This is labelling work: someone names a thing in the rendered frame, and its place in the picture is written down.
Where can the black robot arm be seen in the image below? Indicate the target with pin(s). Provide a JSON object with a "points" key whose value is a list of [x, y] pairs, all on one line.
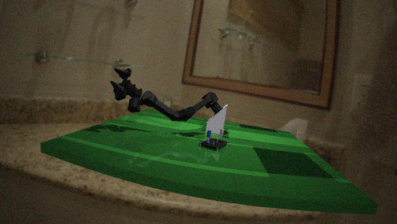
{"points": [[149, 99]]}

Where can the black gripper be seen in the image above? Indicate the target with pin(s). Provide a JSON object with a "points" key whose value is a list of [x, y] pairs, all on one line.
{"points": [[126, 88]]}

